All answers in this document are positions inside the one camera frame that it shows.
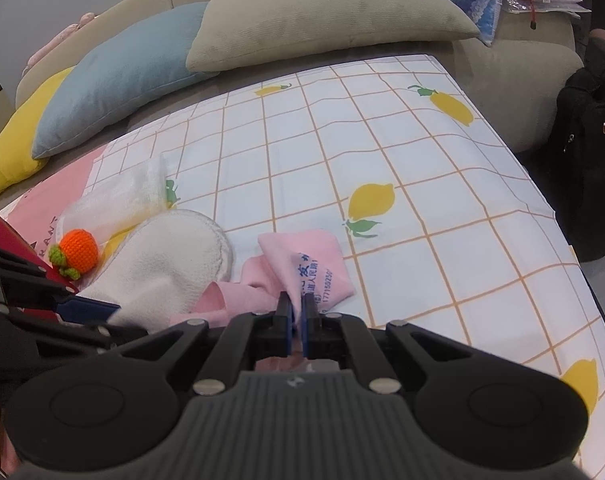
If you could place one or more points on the yellow pillow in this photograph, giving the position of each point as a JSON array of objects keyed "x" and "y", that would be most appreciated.
[{"x": 17, "y": 150}]

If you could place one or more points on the lemon print checked tablecloth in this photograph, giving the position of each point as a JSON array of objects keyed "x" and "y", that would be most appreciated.
[{"x": 407, "y": 185}]

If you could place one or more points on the light blue pillow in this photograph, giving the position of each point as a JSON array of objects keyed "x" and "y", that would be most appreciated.
[{"x": 117, "y": 75}]

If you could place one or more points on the black backpack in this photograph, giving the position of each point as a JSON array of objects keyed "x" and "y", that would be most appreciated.
[{"x": 590, "y": 160}]

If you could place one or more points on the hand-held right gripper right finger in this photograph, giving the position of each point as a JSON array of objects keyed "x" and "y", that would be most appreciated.
[{"x": 307, "y": 327}]

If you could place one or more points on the orange crochet tangerine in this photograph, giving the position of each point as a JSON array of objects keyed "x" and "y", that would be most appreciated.
[{"x": 80, "y": 247}]

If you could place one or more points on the plastic bag with white contents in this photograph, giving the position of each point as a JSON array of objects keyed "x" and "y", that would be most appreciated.
[{"x": 122, "y": 195}]

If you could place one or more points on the beige sofa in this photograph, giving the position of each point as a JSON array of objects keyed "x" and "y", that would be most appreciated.
[{"x": 507, "y": 80}]

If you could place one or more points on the red lid plastic container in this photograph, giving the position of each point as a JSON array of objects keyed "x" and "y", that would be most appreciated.
[{"x": 2, "y": 232}]

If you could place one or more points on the pink printed cloth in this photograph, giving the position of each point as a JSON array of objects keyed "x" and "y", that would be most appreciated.
[{"x": 307, "y": 260}]

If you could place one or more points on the pink printed mat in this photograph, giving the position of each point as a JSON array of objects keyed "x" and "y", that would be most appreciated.
[{"x": 47, "y": 200}]

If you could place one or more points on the pink plush toy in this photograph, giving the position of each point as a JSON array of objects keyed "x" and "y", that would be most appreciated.
[{"x": 57, "y": 42}]

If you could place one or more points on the grey-green pillow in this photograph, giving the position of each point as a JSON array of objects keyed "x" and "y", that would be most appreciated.
[{"x": 322, "y": 20}]

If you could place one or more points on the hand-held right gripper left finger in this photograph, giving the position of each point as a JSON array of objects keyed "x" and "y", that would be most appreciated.
[{"x": 285, "y": 327}]

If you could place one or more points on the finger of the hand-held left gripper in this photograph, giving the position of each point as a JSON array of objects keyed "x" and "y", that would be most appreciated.
[
  {"x": 90, "y": 308},
  {"x": 82, "y": 332}
]

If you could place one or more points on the white fleece cloth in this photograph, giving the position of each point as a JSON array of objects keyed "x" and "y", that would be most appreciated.
[{"x": 167, "y": 255}]

